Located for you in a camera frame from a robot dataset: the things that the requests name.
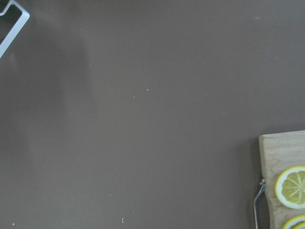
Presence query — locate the aluminium frame post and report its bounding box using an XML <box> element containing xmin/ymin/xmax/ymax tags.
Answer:
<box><xmin>0</xmin><ymin>0</ymin><xmax>30</xmax><ymax>57</ymax></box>

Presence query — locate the lemon slice stack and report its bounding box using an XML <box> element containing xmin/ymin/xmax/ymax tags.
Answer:
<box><xmin>282</xmin><ymin>215</ymin><xmax>305</xmax><ymax>229</ymax></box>

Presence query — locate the lemon slice front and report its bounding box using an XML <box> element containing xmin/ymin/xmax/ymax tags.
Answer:
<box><xmin>274</xmin><ymin>166</ymin><xmax>305</xmax><ymax>209</ymax></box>

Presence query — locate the wooden cutting board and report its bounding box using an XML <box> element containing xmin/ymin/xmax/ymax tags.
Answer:
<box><xmin>253</xmin><ymin>131</ymin><xmax>305</xmax><ymax>229</ymax></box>

